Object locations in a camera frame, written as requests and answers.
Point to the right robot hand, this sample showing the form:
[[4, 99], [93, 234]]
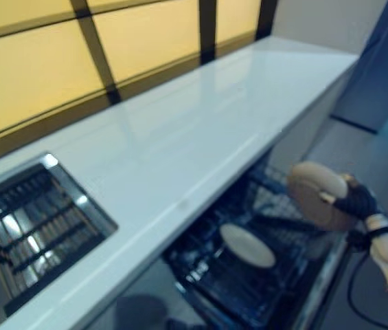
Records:
[[356, 201]]

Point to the black built-in dishwasher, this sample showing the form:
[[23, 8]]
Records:
[[300, 295]]

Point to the white end cabinet panel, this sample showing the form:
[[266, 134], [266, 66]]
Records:
[[314, 130]]

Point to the narrow white cabinet door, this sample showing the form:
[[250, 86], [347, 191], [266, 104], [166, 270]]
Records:
[[166, 285]]

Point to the dark blue tall cabinet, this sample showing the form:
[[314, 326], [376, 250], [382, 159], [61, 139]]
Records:
[[379, 68]]

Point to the cream round plate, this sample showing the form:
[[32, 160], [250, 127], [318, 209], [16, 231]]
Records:
[[248, 245], [314, 199]]

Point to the stainless steel kitchen sink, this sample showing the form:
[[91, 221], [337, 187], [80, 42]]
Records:
[[73, 192]]

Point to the black dish drying rack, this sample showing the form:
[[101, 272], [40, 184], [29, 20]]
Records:
[[39, 233]]

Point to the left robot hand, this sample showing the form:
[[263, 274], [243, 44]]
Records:
[[185, 324]]

